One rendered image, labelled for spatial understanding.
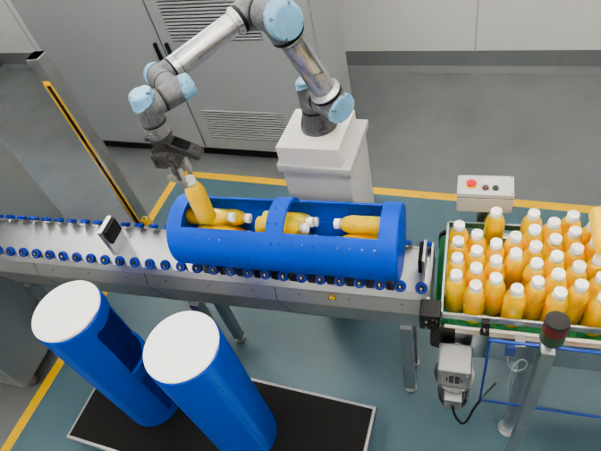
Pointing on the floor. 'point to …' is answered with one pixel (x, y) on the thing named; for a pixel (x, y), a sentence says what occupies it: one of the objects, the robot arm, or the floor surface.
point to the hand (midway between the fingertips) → (189, 180)
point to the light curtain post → (85, 132)
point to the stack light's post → (530, 396)
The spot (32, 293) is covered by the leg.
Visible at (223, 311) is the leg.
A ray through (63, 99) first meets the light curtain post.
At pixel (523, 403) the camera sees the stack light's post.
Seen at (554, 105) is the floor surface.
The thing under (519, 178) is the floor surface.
